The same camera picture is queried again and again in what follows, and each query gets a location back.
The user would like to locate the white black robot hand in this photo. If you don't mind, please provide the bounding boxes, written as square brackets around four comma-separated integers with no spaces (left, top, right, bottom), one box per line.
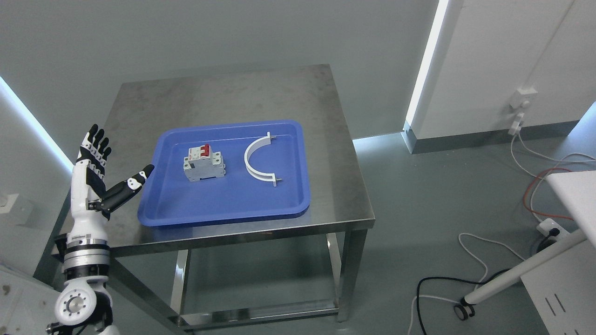
[67,124,155,243]

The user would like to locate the grey circuit breaker red switches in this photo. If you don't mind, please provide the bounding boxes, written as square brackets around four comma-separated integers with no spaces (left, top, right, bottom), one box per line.
[183,143,226,182]

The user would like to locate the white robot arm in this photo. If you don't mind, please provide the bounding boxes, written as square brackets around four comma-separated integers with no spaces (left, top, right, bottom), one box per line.
[46,234,120,335]

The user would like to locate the blue plastic tray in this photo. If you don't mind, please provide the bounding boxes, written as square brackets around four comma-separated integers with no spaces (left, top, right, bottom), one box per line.
[137,120,311,227]

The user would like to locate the white plug adapter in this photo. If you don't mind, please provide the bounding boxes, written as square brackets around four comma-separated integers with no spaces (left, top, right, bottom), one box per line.
[508,112,524,136]

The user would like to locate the white power strip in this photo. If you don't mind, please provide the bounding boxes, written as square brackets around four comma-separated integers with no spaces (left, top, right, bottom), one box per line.
[536,218,570,241]

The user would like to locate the white perforated cabinet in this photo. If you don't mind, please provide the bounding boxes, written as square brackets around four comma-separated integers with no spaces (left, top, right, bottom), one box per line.
[521,243,596,335]

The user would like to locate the white rolling stand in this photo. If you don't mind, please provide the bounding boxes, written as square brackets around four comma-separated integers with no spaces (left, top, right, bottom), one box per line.
[454,170,596,321]

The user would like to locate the white curved plastic bracket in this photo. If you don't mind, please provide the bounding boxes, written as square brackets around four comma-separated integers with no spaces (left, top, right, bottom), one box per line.
[243,132,285,188]

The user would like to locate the black cable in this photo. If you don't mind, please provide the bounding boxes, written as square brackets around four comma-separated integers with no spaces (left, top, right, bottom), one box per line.
[415,268,512,335]

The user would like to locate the orange cable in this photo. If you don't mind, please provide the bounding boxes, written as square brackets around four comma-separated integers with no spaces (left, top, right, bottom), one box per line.
[522,167,575,221]

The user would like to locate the white wall socket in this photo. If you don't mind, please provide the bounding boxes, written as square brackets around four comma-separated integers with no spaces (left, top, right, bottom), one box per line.
[508,87,538,109]

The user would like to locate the white cable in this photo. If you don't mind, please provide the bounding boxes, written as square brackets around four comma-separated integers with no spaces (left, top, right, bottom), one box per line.
[510,133,596,224]

